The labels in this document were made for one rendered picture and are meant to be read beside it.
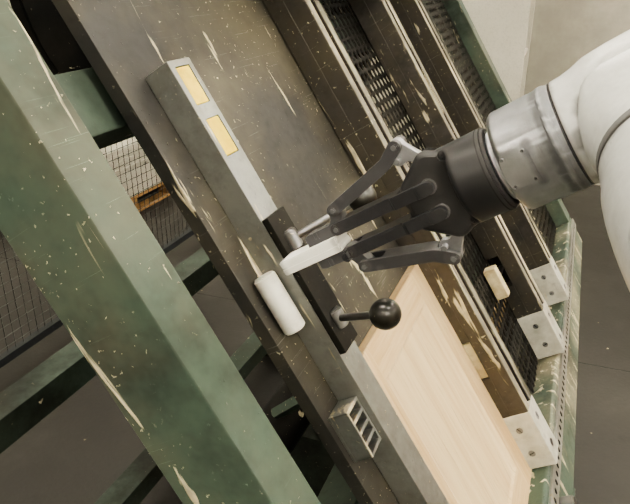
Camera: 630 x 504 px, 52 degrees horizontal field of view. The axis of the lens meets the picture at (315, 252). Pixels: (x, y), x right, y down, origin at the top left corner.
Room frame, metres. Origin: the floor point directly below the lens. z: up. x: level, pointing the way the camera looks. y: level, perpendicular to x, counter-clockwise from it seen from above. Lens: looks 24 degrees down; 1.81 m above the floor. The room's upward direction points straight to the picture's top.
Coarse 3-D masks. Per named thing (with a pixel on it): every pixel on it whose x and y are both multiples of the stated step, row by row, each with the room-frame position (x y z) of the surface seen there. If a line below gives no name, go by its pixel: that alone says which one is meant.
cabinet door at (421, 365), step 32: (416, 288) 1.05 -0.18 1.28; (416, 320) 0.98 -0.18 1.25; (448, 320) 1.08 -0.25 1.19; (384, 352) 0.84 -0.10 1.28; (416, 352) 0.92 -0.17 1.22; (448, 352) 1.01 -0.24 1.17; (384, 384) 0.79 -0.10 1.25; (416, 384) 0.86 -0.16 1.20; (448, 384) 0.95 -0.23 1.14; (480, 384) 1.04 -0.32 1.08; (416, 416) 0.81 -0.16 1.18; (448, 416) 0.89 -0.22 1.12; (480, 416) 0.98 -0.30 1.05; (448, 448) 0.83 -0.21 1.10; (480, 448) 0.91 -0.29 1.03; (512, 448) 1.00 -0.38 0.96; (448, 480) 0.78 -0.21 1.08; (480, 480) 0.85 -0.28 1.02; (512, 480) 0.93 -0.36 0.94
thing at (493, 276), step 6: (486, 270) 1.42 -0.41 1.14; (492, 270) 1.40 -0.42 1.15; (498, 270) 1.42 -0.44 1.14; (486, 276) 1.41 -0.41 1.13; (492, 276) 1.40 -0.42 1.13; (498, 276) 1.40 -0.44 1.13; (492, 282) 1.40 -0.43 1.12; (498, 282) 1.40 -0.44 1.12; (504, 282) 1.41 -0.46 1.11; (492, 288) 1.40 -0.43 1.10; (498, 288) 1.40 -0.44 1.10; (504, 288) 1.39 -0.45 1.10; (498, 294) 1.40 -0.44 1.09; (504, 294) 1.39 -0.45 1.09
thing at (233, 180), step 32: (192, 64) 0.84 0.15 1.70; (160, 96) 0.80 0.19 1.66; (192, 128) 0.79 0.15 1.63; (224, 160) 0.77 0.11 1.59; (224, 192) 0.77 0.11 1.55; (256, 192) 0.78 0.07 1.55; (256, 224) 0.76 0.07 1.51; (256, 256) 0.76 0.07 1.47; (288, 288) 0.74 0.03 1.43; (320, 352) 0.72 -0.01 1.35; (352, 352) 0.74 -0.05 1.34; (352, 384) 0.71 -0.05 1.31; (384, 416) 0.71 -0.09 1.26; (384, 448) 0.69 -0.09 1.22; (416, 448) 0.72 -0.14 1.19; (416, 480) 0.68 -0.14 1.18
